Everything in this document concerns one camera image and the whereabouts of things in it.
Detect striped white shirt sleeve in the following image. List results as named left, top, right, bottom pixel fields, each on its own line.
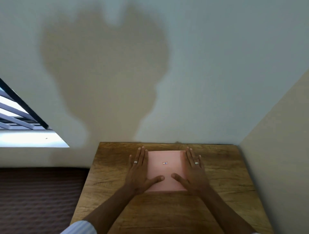
left=60, top=220, right=98, bottom=234

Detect person's right hand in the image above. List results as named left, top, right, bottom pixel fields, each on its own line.
left=171, top=147, right=210, bottom=197

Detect grey window grille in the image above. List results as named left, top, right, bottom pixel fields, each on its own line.
left=0, top=87, right=49, bottom=131

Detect brown quilted mattress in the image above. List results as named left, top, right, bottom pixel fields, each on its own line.
left=0, top=167, right=90, bottom=234

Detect black framed window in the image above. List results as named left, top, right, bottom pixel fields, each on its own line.
left=0, top=78, right=70, bottom=148

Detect person's left hand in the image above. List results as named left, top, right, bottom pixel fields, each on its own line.
left=125, top=146, right=165, bottom=196

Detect person's left forearm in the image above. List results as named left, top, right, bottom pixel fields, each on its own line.
left=83, top=189, right=137, bottom=228

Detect pink paper sheet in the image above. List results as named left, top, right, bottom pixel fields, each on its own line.
left=145, top=151, right=188, bottom=193

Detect person's right forearm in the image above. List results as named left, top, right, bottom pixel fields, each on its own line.
left=198, top=189, right=257, bottom=234

